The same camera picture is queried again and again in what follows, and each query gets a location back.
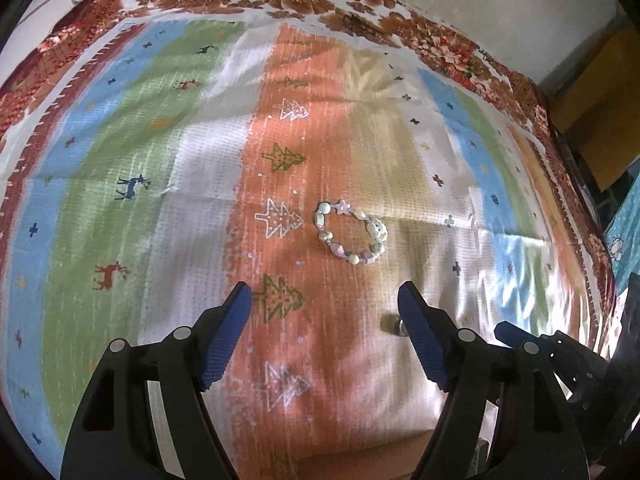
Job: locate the striped printed cloth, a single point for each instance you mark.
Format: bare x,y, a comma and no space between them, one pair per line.
150,110

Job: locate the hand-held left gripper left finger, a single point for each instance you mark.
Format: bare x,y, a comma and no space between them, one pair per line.
222,332

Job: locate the teal printed cloth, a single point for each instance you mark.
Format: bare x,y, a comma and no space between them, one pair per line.
622,245

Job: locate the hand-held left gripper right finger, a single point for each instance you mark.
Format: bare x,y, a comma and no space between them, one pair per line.
425,332

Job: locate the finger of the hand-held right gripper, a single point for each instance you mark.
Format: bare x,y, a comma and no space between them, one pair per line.
515,334
575,350

